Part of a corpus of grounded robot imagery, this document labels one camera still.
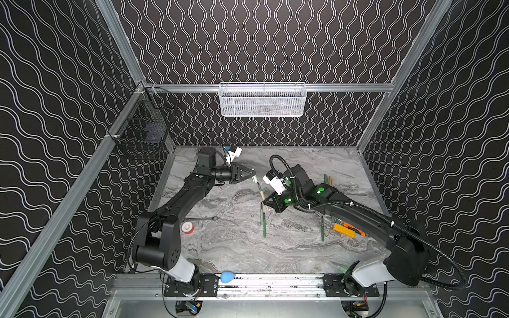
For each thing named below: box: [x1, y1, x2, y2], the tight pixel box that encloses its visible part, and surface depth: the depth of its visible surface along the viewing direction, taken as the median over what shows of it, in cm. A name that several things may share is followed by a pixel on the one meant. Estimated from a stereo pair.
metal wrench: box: [184, 215, 219, 222], surface depth 94 cm
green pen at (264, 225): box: [262, 212, 267, 238], surface depth 91 cm
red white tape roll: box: [181, 221, 195, 235], surface depth 89 cm
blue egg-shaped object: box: [220, 270, 236, 284], surface depth 78 cm
